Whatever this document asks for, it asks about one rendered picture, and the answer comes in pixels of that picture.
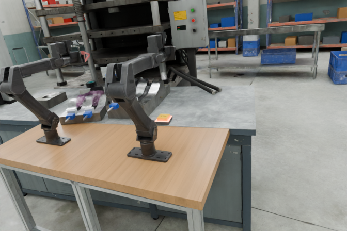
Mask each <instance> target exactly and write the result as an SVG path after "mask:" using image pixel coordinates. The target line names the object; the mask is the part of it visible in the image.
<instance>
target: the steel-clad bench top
mask: <svg viewBox="0 0 347 231"><path fill-rule="evenodd" d="M217 87H219V88H222V91H221V92H218V91H216V90H214V89H212V90H214V91H215V92H216V93H215V94H214V95H212V94H211V93H209V92H207V91H205V90H203V89H201V88H200V87H198V86H189V87H170V93H169V94H168V95H167V96H166V97H165V98H164V100H163V101H162V102H161V103H160V104H159V105H158V106H157V107H156V108H155V110H154V111H153V112H152V113H151V115H149V118H151V120H154V121H156V120H157V117H158V116H159V115H160V114H170V116H172V121H171V122H170V123H169V125H157V126H175V127H202V128H227V129H248V130H256V115H255V93H254V85H253V86H217ZM79 89H80V88H61V89H45V90H43V91H40V92H38V93H35V94H33V95H32V96H33V97H34V98H38V97H41V96H43V95H45V94H47V93H50V92H66V95H67V100H66V101H64V102H62V103H60V104H58V105H56V106H54V107H52V108H50V109H48V110H50V111H51V112H55V113H56V114H57V115H58V116H60V115H61V114H63V113H64V112H65V111H66V109H67V107H68V103H69V100H70V99H71V98H74V97H77V96H78V95H80V91H79ZM210 89H211V88H210ZM0 120H14V121H38V120H39V119H38V118H37V117H36V116H35V115H34V114H33V113H32V112H31V111H29V110H28V109H27V108H26V107H24V106H23V105H22V104H21V103H19V102H18V101H17V102H14V103H12V104H10V105H7V106H5V107H3V108H0ZM84 123H97V124H123V125H134V123H133V121H132V120H131V119H109V118H108V114H107V113H106V114H105V116H104V118H103V119H102V120H101V121H94V122H84Z"/></svg>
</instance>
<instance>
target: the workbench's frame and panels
mask: <svg viewBox="0 0 347 231"><path fill-rule="evenodd" d="M39 124H41V123H40V122H39V121H14V120H0V145H1V144H3V143H5V142H7V141H9V140H11V139H13V138H15V137H17V136H18V135H20V134H22V133H24V132H26V131H28V130H30V129H32V128H34V127H36V126H38V125H39ZM229 132H230V135H229V138H228V141H227V144H226V146H225V149H224V152H223V155H222V157H221V160H220V163H219V165H218V168H217V171H216V174H215V176H214V179H213V182H212V185H211V188H210V191H209V194H208V196H207V199H206V202H205V204H204V207H203V221H204V222H207V223H213V224H219V225H225V226H231V227H237V228H242V229H243V231H251V136H255V135H256V130H248V129H229ZM12 171H13V173H14V175H15V178H16V180H17V182H18V184H19V187H20V189H21V191H22V194H23V196H24V197H25V196H27V193H31V194H37V195H44V196H50V197H56V198H60V199H66V200H72V201H77V200H76V197H75V194H74V191H73V188H72V185H71V184H69V183H65V182H61V181H57V180H53V179H49V178H45V177H41V176H37V175H32V174H28V173H24V172H19V171H15V170H12ZM89 191H90V195H91V198H92V201H93V204H97V205H103V206H109V207H116V208H122V209H128V210H134V211H141V212H147V213H151V217H152V218H153V219H154V220H157V219H158V218H159V215H163V216H169V217H175V218H182V219H187V212H186V211H182V210H178V209H173V208H169V207H165V206H161V205H157V204H152V203H148V202H144V201H140V200H136V199H131V198H128V197H124V196H120V195H115V194H111V193H107V192H103V191H99V190H95V189H90V188H89Z"/></svg>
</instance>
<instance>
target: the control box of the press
mask: <svg viewBox="0 0 347 231"><path fill-rule="evenodd" d="M168 13H169V17H170V26H171V35H172V39H171V44H172V45H173V46H175V47H176V49H180V50H181V57H182V59H183V61H184V62H185V63H186V65H187V66H188V69H189V72H190V76H192V77H195V78H197V68H196V55H195V54H196V52H197V51H198V49H199V48H200V47H207V46H208V45H209V38H208V20H207V2H206V0H178V1H171V2H168ZM183 50H185V52H186V53H187V54H188V63H187V61H186V60H185V59H184V57H183Z"/></svg>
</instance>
